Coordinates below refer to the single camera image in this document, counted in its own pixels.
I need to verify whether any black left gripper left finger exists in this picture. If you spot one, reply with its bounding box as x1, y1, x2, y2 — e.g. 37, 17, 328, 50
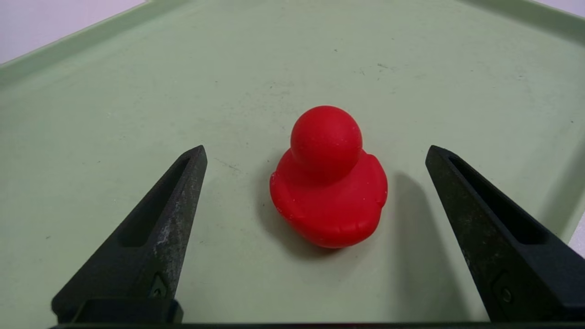
51, 145, 208, 323

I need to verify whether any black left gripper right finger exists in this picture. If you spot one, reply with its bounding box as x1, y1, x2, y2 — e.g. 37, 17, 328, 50
425, 145, 585, 322

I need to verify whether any red rubber duck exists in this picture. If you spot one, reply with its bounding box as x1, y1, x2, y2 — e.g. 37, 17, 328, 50
269, 106, 388, 249

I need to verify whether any light green plastic tray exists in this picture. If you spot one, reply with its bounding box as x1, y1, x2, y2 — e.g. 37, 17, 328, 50
0, 0, 585, 323

